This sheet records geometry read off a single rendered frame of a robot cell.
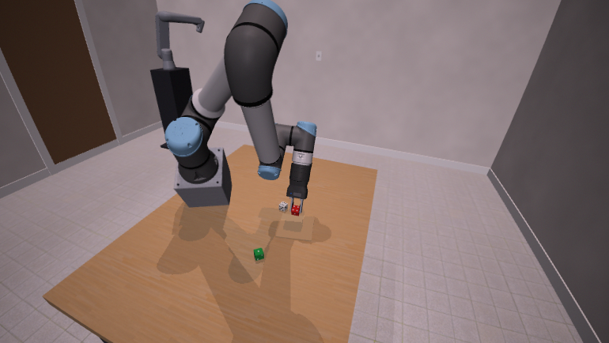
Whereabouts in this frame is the green die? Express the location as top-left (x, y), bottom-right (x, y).
top-left (254, 248), bottom-right (264, 261)

